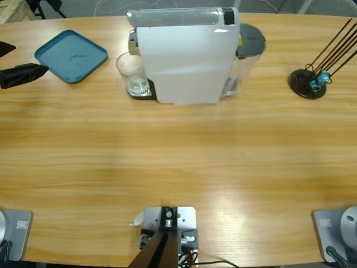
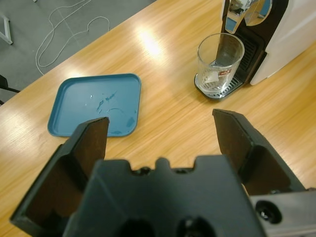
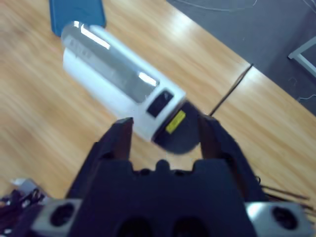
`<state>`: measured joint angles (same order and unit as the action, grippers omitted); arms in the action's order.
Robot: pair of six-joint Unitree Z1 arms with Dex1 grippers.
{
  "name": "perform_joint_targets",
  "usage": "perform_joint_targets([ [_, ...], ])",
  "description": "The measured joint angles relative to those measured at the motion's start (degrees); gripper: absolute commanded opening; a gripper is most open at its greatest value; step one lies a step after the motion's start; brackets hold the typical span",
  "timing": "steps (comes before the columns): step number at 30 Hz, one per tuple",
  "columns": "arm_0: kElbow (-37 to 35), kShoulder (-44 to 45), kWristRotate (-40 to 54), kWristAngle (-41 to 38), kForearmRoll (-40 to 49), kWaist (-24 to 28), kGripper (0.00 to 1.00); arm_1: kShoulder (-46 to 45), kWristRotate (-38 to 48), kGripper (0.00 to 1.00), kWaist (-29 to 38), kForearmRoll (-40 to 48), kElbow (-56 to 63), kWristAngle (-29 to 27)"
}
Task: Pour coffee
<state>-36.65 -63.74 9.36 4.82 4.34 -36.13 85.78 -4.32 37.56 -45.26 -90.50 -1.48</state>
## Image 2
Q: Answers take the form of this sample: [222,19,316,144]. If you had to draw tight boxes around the teal plastic tray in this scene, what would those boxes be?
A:
[47,73,142,138]

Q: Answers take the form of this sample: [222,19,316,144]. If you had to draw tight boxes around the white floor cable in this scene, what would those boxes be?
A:
[36,0,111,75]

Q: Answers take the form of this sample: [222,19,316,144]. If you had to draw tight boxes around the black chair legs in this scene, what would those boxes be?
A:
[0,75,20,105]

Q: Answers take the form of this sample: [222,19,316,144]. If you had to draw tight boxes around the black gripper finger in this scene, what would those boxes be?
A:
[212,109,307,198]
[9,117,110,237]

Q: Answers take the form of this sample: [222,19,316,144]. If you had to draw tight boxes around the clear drinking glass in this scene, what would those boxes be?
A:
[197,33,245,93]

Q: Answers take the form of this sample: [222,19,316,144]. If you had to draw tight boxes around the white capsule coffee machine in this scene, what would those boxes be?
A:
[194,0,316,102]

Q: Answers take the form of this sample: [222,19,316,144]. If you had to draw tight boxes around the white metal frame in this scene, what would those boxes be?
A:
[0,11,14,46]

